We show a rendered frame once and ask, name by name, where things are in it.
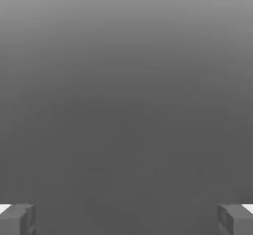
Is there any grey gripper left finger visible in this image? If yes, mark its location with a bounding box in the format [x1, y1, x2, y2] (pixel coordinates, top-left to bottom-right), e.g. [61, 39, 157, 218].
[0, 203, 38, 235]

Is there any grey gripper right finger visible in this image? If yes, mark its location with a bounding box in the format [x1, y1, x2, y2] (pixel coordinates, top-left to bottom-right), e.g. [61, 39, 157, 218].
[216, 203, 253, 235]

